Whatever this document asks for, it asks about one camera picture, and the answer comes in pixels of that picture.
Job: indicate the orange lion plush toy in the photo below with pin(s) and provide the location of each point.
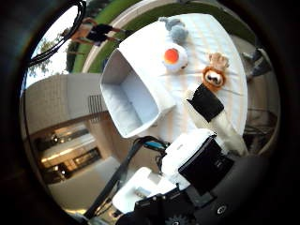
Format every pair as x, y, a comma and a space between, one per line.
215, 75

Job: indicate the white egg plush toy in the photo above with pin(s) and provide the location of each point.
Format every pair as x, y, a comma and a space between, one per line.
175, 57

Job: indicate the grey elephant plush toy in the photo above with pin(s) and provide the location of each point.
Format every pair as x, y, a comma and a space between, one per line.
177, 29

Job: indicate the white rectangular container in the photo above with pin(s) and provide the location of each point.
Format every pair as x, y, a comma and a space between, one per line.
131, 97

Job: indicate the black stand leg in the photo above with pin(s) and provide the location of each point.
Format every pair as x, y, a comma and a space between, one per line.
117, 179

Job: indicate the metal stair railing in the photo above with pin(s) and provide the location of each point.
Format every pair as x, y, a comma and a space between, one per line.
95, 108

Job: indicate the white striped tablecloth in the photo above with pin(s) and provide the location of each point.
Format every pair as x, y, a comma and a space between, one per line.
203, 40

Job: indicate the person in black shorts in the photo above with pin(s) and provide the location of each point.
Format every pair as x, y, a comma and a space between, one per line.
95, 33

